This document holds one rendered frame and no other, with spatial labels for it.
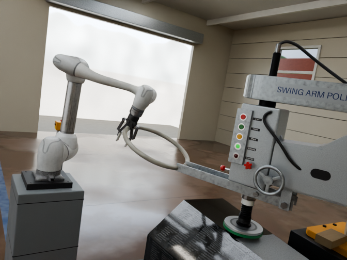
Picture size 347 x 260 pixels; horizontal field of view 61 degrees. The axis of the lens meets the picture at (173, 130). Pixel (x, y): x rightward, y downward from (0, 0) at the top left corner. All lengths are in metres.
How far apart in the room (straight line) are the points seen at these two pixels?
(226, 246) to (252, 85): 0.86
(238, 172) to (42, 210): 1.23
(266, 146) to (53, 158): 1.34
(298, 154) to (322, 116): 6.98
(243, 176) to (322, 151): 0.39
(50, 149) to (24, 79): 5.95
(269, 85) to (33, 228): 1.63
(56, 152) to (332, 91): 1.64
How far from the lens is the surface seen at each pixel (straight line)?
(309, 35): 9.08
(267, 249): 1.69
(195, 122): 10.15
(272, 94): 1.51
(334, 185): 1.50
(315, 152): 1.49
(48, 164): 2.10
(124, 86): 2.05
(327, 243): 2.05
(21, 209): 2.04
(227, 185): 1.67
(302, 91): 1.48
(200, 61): 10.03
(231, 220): 1.77
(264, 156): 1.53
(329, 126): 8.30
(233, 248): 1.68
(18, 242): 2.14
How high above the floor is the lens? 1.54
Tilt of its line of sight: 7 degrees down
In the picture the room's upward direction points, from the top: 9 degrees clockwise
